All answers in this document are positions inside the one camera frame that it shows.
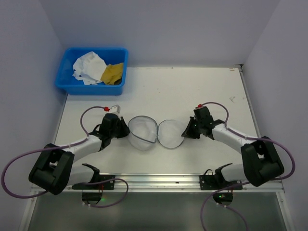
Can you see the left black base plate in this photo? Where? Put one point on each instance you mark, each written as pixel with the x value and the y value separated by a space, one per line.
pixel 108 183

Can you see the white bra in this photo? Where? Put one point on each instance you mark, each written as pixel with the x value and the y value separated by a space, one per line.
pixel 89 68

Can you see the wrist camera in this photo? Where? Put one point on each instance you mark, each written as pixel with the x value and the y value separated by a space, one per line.
pixel 199 106
pixel 115 109

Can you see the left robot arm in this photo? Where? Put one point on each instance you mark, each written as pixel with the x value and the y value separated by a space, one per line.
pixel 54 170

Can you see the blue plastic bin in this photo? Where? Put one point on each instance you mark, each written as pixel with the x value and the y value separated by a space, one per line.
pixel 66 81

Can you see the aluminium mounting rail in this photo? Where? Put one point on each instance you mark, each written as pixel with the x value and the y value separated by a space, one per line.
pixel 166 182

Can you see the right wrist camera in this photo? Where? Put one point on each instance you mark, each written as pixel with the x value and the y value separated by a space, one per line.
pixel 199 106

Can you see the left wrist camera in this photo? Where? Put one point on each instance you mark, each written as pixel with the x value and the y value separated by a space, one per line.
pixel 115 109

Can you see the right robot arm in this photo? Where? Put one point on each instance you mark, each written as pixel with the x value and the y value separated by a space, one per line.
pixel 260 160

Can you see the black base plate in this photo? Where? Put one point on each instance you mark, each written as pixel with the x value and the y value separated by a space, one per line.
pixel 214 181
pixel 108 183

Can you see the white mesh laundry bag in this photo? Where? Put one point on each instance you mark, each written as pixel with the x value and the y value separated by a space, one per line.
pixel 145 132

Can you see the yellow bra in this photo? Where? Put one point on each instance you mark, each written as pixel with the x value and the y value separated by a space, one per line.
pixel 112 74

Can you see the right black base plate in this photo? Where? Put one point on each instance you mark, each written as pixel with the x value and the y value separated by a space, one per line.
pixel 214 181

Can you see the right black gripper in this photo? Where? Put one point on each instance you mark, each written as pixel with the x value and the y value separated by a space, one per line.
pixel 192 129

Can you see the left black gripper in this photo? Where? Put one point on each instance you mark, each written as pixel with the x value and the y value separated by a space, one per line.
pixel 122 128

